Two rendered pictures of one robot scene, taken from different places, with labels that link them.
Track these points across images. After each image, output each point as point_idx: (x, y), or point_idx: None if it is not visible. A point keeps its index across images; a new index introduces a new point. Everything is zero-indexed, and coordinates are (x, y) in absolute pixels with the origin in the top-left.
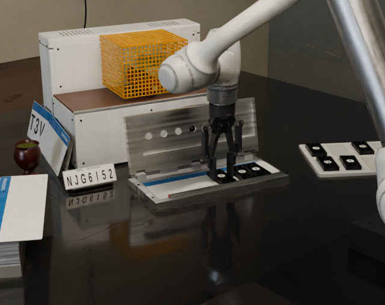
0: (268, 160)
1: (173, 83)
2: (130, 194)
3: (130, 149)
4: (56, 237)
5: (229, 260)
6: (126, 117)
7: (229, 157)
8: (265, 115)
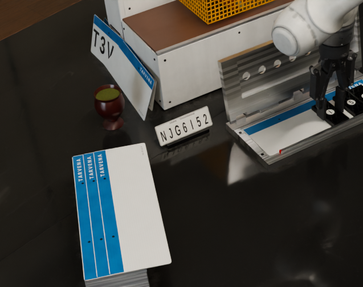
0: None
1: (293, 50)
2: (233, 144)
3: (228, 95)
4: (171, 226)
5: None
6: (222, 62)
7: (339, 92)
8: None
